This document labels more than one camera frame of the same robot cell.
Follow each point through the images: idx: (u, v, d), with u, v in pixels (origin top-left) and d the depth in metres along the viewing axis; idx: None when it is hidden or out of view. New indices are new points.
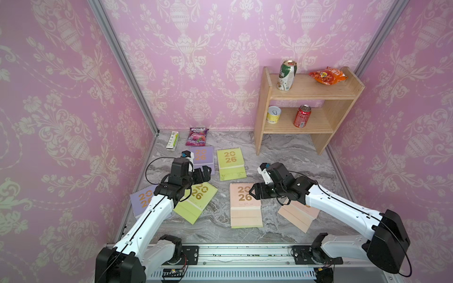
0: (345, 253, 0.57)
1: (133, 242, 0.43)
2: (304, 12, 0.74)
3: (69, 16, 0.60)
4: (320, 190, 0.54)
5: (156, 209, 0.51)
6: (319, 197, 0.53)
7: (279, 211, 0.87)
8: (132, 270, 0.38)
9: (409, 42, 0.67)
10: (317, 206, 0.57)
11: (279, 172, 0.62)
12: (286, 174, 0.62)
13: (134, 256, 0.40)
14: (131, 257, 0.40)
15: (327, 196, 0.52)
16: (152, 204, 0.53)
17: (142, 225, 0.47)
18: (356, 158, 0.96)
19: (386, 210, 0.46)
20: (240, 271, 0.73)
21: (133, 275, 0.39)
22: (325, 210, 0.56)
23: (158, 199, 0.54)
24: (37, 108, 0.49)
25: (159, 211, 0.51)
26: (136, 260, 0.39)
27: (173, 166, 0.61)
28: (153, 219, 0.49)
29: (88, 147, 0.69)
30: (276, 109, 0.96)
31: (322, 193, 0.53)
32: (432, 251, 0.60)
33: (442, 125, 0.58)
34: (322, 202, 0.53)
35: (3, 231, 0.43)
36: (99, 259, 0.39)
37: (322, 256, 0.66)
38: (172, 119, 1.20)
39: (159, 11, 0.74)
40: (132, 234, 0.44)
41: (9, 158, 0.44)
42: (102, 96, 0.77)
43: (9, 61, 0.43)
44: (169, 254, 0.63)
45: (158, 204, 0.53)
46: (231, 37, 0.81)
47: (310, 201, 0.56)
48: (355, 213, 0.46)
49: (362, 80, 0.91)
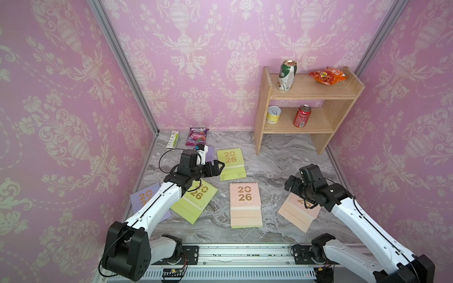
0: (346, 264, 0.57)
1: (143, 220, 0.45)
2: (304, 12, 0.74)
3: (69, 16, 0.60)
4: (354, 206, 0.50)
5: (166, 193, 0.54)
6: (350, 211, 0.50)
7: (279, 211, 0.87)
8: (140, 243, 0.40)
9: (409, 42, 0.67)
10: (344, 220, 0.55)
11: (312, 174, 0.61)
12: (319, 177, 0.60)
13: (143, 232, 0.42)
14: (140, 232, 0.42)
15: (359, 216, 0.48)
16: (162, 189, 0.55)
17: (153, 206, 0.49)
18: (356, 158, 0.96)
19: (422, 254, 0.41)
20: (240, 271, 0.73)
21: (141, 250, 0.41)
22: (350, 227, 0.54)
23: (168, 186, 0.57)
24: (37, 108, 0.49)
25: (168, 196, 0.53)
26: (144, 235, 0.41)
27: (181, 157, 0.63)
28: (163, 202, 0.51)
29: (88, 147, 0.69)
30: (276, 109, 0.96)
31: (355, 210, 0.50)
32: (432, 251, 0.61)
33: (442, 125, 0.58)
34: (350, 217, 0.50)
35: (3, 231, 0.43)
36: (111, 232, 0.41)
37: (320, 252, 0.67)
38: (172, 119, 1.20)
39: (159, 12, 0.74)
40: (143, 213, 0.47)
41: (9, 158, 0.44)
42: (102, 96, 0.77)
43: (9, 61, 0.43)
44: (170, 253, 0.63)
45: (168, 189, 0.55)
46: (232, 37, 0.81)
47: (337, 211, 0.53)
48: (384, 243, 0.43)
49: (362, 80, 0.91)
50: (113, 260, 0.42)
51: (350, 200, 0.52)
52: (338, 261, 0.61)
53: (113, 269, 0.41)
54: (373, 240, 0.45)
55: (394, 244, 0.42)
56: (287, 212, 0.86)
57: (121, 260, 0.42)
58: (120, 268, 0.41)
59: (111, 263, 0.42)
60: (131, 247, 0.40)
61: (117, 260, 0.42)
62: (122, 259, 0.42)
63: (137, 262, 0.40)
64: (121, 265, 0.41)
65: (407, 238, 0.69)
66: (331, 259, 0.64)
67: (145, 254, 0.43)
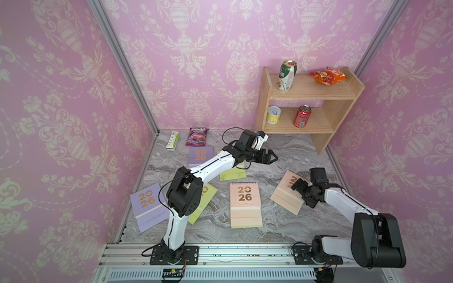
0: (339, 250, 0.58)
1: (201, 172, 0.55)
2: (305, 12, 0.74)
3: (69, 16, 0.60)
4: (336, 190, 0.61)
5: (223, 160, 0.63)
6: (337, 191, 0.60)
7: (272, 197, 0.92)
8: (196, 189, 0.50)
9: (410, 43, 0.66)
10: (333, 203, 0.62)
11: (315, 172, 0.75)
12: (322, 177, 0.72)
13: (202, 181, 0.52)
14: (199, 180, 0.52)
15: (340, 192, 0.60)
16: (220, 155, 0.64)
17: (211, 164, 0.59)
18: (356, 158, 0.96)
19: (388, 213, 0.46)
20: (240, 272, 0.73)
21: (195, 195, 0.52)
22: (335, 206, 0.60)
23: (226, 153, 0.66)
24: (37, 108, 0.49)
25: (223, 163, 0.62)
26: (201, 184, 0.51)
27: (243, 132, 0.70)
28: (219, 166, 0.60)
29: (88, 147, 0.69)
30: (276, 109, 0.96)
31: (338, 191, 0.60)
32: (432, 251, 0.60)
33: (442, 125, 0.58)
34: (335, 196, 0.60)
35: (3, 232, 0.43)
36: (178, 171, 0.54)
37: (319, 249, 0.68)
38: (172, 119, 1.20)
39: (159, 11, 0.74)
40: (202, 167, 0.57)
41: (8, 158, 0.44)
42: (102, 96, 0.77)
43: (9, 61, 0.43)
44: (176, 246, 0.64)
45: (226, 156, 0.64)
46: (231, 37, 0.81)
47: (327, 197, 0.64)
48: (355, 205, 0.51)
49: (362, 80, 0.91)
50: (172, 194, 0.55)
51: (337, 188, 0.63)
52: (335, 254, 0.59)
53: (170, 200, 0.55)
54: (347, 207, 0.54)
55: (364, 206, 0.50)
56: (278, 197, 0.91)
57: (177, 197, 0.54)
58: (174, 203, 0.54)
59: (170, 196, 0.55)
60: (189, 189, 0.52)
61: (174, 196, 0.54)
62: (177, 197, 0.54)
63: (189, 203, 0.51)
64: (176, 200, 0.54)
65: (407, 238, 0.69)
66: (328, 253, 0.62)
67: (196, 200, 0.54)
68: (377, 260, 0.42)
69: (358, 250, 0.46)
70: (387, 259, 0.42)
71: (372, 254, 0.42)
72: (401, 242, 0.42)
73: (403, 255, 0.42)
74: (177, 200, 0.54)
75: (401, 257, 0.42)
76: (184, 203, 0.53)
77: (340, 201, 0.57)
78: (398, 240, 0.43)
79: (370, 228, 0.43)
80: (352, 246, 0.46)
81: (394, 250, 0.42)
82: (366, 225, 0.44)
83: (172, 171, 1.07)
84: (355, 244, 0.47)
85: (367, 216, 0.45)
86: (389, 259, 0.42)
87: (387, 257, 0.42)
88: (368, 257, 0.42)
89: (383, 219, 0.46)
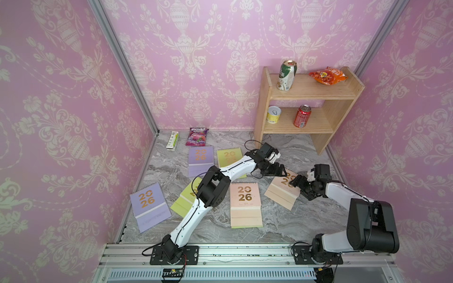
0: (338, 244, 0.58)
1: (229, 172, 0.65)
2: (304, 12, 0.74)
3: (69, 16, 0.60)
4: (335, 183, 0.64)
5: (246, 163, 0.73)
6: (336, 184, 0.64)
7: (265, 193, 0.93)
8: (225, 185, 0.60)
9: (410, 42, 0.66)
10: (332, 196, 0.64)
11: (320, 168, 0.77)
12: (325, 173, 0.75)
13: (229, 178, 0.62)
14: (227, 178, 0.62)
15: (340, 184, 0.63)
16: (244, 159, 0.74)
17: (236, 165, 0.70)
18: (356, 158, 0.96)
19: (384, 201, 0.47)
20: (240, 272, 0.73)
21: (223, 190, 0.61)
22: (335, 198, 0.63)
23: (248, 158, 0.76)
24: (37, 108, 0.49)
25: (246, 164, 0.72)
26: (229, 181, 0.61)
27: (265, 144, 0.82)
28: (242, 167, 0.70)
29: (88, 147, 0.69)
30: (276, 109, 0.96)
31: (338, 184, 0.63)
32: (432, 251, 0.60)
33: (442, 125, 0.58)
34: (335, 187, 0.62)
35: (3, 232, 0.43)
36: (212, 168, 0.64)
37: (318, 249, 0.68)
38: (172, 119, 1.20)
39: (159, 11, 0.74)
40: (229, 168, 0.67)
41: (9, 158, 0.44)
42: (102, 96, 0.77)
43: (9, 61, 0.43)
44: (180, 243, 0.65)
45: (249, 160, 0.75)
46: (231, 37, 0.81)
47: (328, 191, 0.66)
48: (353, 193, 0.54)
49: (362, 80, 0.91)
50: (203, 187, 0.65)
51: (338, 183, 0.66)
52: (335, 251, 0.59)
53: (200, 193, 0.65)
54: (344, 196, 0.57)
55: (362, 195, 0.53)
56: (276, 196, 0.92)
57: (207, 191, 0.64)
58: (204, 195, 0.64)
59: (201, 189, 0.65)
60: (219, 184, 0.62)
61: (205, 189, 0.65)
62: (207, 190, 0.64)
63: (216, 196, 0.62)
64: (206, 192, 0.64)
65: (407, 238, 0.69)
66: (328, 251, 0.65)
67: (222, 195, 0.63)
68: (370, 243, 0.44)
69: (353, 234, 0.47)
70: (380, 242, 0.43)
71: (365, 236, 0.44)
72: (394, 227, 0.44)
73: (396, 241, 0.43)
74: (207, 191, 0.64)
75: (394, 243, 0.43)
76: (212, 196, 0.63)
77: (339, 191, 0.60)
78: (391, 224, 0.44)
79: (364, 211, 0.46)
80: (347, 231, 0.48)
81: (388, 235, 0.44)
82: (361, 209, 0.46)
83: (172, 171, 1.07)
84: (350, 228, 0.49)
85: (363, 201, 0.47)
86: (381, 243, 0.43)
87: (380, 240, 0.43)
88: (361, 239, 0.44)
89: (378, 207, 0.49)
